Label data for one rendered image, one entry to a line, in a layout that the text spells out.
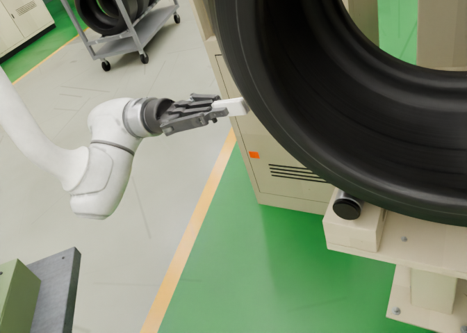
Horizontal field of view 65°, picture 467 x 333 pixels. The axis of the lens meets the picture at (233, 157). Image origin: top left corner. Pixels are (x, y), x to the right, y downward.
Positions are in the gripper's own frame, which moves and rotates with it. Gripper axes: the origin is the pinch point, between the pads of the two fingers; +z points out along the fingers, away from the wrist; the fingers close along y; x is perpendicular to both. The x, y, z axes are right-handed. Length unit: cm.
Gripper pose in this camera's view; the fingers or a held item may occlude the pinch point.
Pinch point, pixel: (230, 107)
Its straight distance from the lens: 70.2
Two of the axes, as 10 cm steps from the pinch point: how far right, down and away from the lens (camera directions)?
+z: 8.1, -0.1, -5.9
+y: 4.4, -6.5, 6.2
